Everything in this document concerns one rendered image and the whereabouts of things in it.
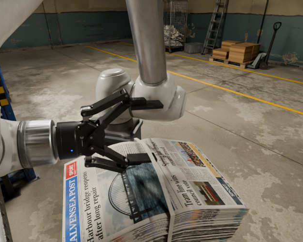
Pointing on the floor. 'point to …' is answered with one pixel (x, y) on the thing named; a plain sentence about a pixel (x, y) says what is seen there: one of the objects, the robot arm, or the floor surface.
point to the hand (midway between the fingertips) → (153, 131)
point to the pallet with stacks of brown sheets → (236, 53)
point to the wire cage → (174, 35)
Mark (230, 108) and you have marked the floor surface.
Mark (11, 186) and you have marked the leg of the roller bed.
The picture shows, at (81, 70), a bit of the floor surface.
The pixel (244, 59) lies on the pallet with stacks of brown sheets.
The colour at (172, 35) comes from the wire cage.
